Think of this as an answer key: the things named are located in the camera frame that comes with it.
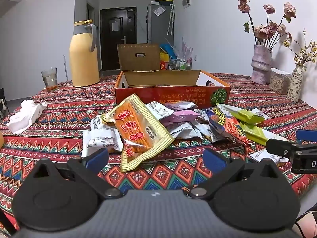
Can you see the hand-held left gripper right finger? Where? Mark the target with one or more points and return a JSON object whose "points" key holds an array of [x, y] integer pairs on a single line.
{"points": [[214, 160]]}

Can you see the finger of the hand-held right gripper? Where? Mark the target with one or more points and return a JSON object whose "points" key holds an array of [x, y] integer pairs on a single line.
{"points": [[279, 147], [308, 135]]}

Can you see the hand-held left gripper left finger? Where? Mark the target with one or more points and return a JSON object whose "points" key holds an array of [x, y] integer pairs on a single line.
{"points": [[97, 157]]}

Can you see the green white snack packet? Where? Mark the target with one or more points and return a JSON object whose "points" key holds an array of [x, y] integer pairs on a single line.
{"points": [[244, 115], [260, 135]]}

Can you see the red orange snack bag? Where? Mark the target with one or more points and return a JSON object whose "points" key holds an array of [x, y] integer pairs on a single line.
{"points": [[226, 126]]}

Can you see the large yellow orange snack bag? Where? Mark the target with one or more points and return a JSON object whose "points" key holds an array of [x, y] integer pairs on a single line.
{"points": [[131, 121]]}

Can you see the orange red cardboard box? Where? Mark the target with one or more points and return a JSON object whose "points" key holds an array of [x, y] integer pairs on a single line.
{"points": [[158, 91]]}

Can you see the speckled slim vase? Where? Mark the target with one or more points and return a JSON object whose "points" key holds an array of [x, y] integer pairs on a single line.
{"points": [[295, 84]]}

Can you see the clear seed container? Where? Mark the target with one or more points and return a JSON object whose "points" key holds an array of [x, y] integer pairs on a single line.
{"points": [[278, 83]]}

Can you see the yellow flower branches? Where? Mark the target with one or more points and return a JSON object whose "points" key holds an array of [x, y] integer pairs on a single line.
{"points": [[305, 53]]}

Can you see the white cloth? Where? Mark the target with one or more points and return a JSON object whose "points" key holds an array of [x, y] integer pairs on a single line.
{"points": [[24, 116]]}

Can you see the pink ceramic vase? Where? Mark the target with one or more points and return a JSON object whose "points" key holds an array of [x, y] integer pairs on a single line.
{"points": [[261, 65]]}

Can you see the glass cup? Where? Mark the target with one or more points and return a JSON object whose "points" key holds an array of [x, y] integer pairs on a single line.
{"points": [[49, 79]]}

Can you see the yellow round object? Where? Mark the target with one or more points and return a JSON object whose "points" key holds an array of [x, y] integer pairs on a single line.
{"points": [[1, 138]]}

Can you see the yellow thermos jug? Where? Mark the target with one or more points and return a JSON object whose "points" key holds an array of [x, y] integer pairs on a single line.
{"points": [[83, 59]]}

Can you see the red gift box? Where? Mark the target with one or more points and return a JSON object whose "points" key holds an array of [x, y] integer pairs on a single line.
{"points": [[163, 66]]}

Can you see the black bag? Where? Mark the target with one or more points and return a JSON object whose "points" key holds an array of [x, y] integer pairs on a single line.
{"points": [[3, 98]]}

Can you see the dried pink roses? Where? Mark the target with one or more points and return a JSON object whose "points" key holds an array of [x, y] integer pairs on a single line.
{"points": [[266, 31]]}

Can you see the dark entrance door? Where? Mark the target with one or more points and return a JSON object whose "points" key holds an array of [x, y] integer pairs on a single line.
{"points": [[116, 44]]}

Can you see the pink dried grass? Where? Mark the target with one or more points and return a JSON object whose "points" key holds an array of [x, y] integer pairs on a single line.
{"points": [[188, 48]]}

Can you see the blue dustpan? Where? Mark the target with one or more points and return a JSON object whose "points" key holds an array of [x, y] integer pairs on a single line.
{"points": [[168, 49]]}

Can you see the grey refrigerator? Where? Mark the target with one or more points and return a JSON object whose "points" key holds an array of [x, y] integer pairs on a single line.
{"points": [[158, 29]]}

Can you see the interior side door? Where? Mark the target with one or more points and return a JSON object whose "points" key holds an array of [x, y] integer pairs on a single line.
{"points": [[90, 12]]}

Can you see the white folded umbrella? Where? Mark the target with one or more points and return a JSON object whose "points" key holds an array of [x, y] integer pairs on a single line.
{"points": [[170, 19]]}

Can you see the clear plastic bag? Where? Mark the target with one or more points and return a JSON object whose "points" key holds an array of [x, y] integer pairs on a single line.
{"points": [[158, 11]]}

